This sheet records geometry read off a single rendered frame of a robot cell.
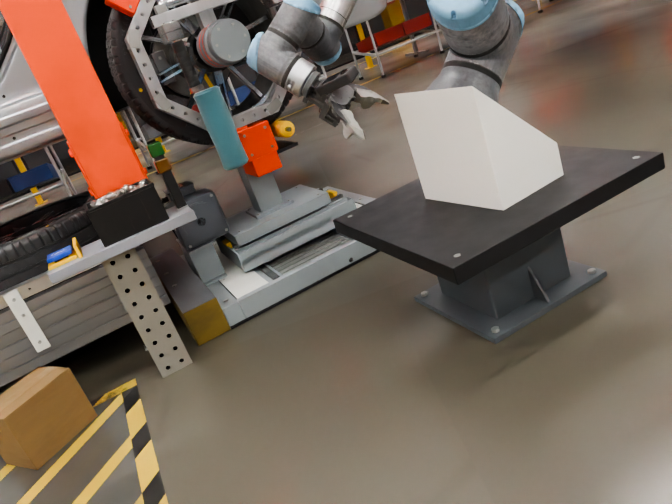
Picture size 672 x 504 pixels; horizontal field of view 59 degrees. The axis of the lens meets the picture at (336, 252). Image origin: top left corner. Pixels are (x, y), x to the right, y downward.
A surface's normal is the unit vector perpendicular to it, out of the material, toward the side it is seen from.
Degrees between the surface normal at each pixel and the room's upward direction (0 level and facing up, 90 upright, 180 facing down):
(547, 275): 90
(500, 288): 90
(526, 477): 0
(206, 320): 90
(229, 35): 90
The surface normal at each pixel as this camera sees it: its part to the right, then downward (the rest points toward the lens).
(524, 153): 0.48, 0.17
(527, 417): -0.33, -0.88
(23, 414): 0.83, -0.09
